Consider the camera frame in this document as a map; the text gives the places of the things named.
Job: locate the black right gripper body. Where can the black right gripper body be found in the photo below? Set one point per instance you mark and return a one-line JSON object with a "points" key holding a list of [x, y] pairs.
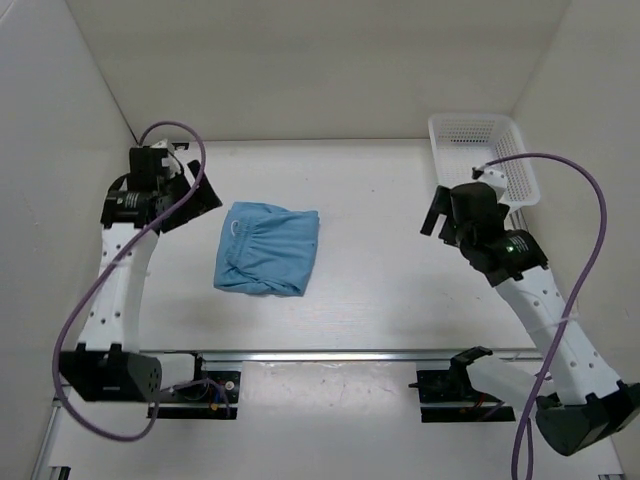
{"points": [[453, 234]]}

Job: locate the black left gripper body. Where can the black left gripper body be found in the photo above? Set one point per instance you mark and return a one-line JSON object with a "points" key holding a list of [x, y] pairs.
{"points": [[174, 188]]}

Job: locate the light blue shorts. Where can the light blue shorts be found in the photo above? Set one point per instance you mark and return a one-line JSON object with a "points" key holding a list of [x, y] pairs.
{"points": [[265, 249]]}

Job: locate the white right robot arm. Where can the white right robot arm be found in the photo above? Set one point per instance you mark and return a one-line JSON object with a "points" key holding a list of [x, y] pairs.
{"points": [[582, 399]]}

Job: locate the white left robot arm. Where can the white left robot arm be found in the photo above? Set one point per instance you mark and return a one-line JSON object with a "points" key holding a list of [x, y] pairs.
{"points": [[107, 365]]}

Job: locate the white plastic mesh basket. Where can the white plastic mesh basket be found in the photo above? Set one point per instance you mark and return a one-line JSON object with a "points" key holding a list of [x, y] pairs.
{"points": [[462, 141]]}

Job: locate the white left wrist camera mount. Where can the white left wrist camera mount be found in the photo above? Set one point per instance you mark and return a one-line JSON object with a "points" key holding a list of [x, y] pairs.
{"points": [[168, 158]]}

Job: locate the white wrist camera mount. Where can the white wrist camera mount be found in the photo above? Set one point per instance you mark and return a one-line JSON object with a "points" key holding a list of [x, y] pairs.
{"points": [[494, 178], [168, 158]]}

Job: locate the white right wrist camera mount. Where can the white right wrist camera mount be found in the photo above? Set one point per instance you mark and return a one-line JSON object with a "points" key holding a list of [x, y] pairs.
{"points": [[494, 178]]}

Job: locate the aluminium front rail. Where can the aluminium front rail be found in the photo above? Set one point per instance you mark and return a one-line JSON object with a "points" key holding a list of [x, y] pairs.
{"points": [[355, 355]]}

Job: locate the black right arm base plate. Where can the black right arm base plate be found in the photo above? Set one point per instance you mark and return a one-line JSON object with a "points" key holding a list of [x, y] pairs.
{"points": [[446, 395]]}

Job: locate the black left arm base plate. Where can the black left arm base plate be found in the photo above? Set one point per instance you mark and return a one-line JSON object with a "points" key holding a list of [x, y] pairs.
{"points": [[196, 386]]}

